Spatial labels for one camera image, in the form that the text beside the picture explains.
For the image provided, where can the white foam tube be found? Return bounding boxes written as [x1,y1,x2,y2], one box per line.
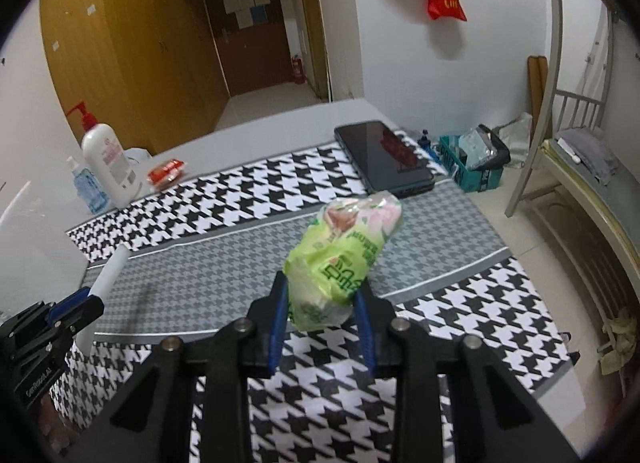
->
[75,244,131,357]

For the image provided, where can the green tissue packet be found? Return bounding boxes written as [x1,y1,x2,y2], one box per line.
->
[283,191,402,332]

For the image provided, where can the person's left hand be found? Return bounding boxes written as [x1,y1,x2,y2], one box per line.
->
[38,394,79,455]

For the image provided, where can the white styrofoam box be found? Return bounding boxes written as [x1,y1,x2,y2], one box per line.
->
[1,179,88,317]

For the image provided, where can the blue spray bottle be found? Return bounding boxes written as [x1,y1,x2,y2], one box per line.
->
[66,156,111,215]

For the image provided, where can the black smartphone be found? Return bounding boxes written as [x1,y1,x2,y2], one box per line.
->
[334,120,435,198]

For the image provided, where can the white lotion pump bottle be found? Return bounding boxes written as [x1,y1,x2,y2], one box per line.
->
[66,101,142,208]

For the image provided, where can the red snack packet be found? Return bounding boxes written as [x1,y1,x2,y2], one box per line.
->
[146,158,186,188]

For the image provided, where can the teal plastic basket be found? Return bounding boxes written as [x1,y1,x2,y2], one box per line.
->
[418,124,511,193]

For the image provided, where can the red fire extinguisher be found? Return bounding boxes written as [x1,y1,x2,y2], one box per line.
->
[292,54,306,85]

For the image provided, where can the wooden wardrobe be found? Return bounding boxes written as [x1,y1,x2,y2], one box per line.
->
[39,0,229,154]

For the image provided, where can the dark brown entry door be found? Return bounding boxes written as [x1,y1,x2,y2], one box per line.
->
[205,0,293,97]

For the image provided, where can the metal bunk bed frame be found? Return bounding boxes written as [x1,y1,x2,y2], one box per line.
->
[506,0,639,379]

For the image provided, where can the wooden boards against wall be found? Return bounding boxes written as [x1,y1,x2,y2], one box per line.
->
[527,56,548,134]

